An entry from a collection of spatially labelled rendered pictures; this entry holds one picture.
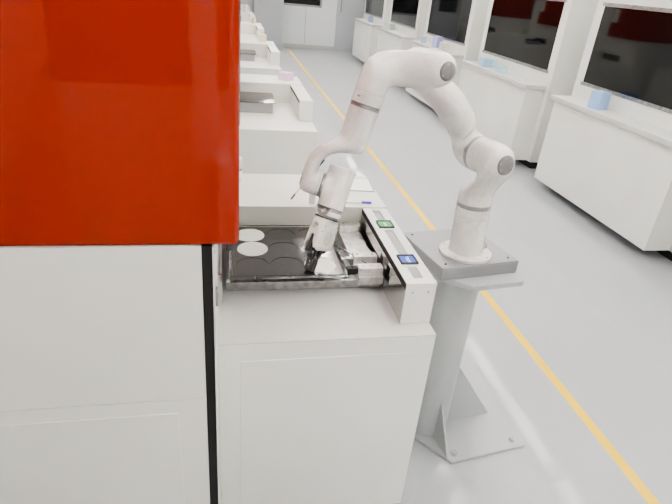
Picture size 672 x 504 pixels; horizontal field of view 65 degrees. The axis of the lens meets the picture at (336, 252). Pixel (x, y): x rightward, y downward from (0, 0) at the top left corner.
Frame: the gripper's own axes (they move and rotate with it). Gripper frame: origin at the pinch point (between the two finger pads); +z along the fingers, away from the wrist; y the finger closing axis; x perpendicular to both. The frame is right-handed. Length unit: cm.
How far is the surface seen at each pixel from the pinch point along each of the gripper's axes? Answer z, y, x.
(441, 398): 42, 73, -35
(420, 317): 3.7, 11.1, -35.4
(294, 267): 2.9, -1.0, 4.8
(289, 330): 17.8, -14.2, -8.6
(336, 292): 6.8, 9.4, -6.8
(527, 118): -168, 450, 67
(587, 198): -91, 368, -27
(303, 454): 58, 5, -17
